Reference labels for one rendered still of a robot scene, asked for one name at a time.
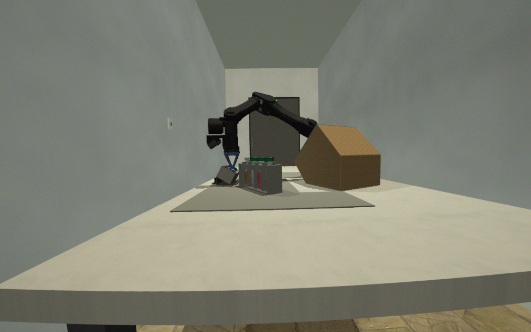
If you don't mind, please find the grey sloping control panel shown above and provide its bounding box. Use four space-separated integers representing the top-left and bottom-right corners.
213 165 239 185

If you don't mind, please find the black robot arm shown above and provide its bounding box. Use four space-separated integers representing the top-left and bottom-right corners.
207 92 317 149

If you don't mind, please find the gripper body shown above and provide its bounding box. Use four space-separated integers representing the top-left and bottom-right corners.
223 134 239 153

